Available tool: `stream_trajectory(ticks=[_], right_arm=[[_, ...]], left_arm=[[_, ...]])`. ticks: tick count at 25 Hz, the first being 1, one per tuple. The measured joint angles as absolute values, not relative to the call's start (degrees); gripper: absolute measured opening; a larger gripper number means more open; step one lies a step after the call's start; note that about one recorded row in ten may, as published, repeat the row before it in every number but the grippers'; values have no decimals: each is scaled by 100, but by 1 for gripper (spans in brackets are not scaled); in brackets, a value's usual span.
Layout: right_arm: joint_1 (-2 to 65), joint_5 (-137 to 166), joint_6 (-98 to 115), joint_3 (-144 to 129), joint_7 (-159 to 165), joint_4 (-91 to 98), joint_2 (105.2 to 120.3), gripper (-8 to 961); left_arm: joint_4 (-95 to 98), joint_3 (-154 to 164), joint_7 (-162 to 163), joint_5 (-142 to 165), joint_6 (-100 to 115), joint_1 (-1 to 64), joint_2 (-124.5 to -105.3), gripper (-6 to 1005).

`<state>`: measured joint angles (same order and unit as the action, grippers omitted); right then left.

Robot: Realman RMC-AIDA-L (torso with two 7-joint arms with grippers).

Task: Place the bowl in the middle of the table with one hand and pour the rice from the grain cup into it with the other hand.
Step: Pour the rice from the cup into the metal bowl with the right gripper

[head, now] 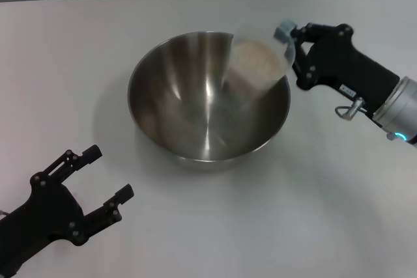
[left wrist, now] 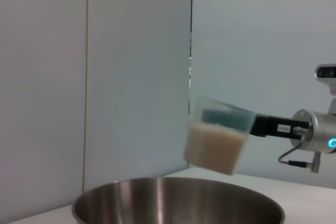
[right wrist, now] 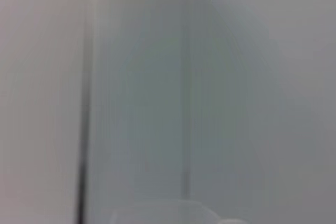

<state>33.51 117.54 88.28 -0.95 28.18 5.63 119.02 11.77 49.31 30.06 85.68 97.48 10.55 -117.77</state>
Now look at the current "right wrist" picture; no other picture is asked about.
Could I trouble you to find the clear plastic measuring cup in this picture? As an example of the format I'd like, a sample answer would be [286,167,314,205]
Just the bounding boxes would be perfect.
[109,199,253,224]

